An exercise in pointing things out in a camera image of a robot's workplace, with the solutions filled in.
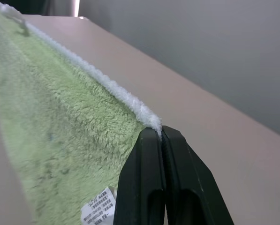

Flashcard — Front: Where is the green fleece towel white edge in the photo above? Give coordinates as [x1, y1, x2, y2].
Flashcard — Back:
[0, 0, 164, 225]

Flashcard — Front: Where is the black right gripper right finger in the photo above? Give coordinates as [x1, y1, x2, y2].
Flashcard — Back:
[162, 125, 225, 225]

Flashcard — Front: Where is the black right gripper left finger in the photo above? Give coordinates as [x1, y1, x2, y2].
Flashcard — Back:
[113, 127, 166, 225]

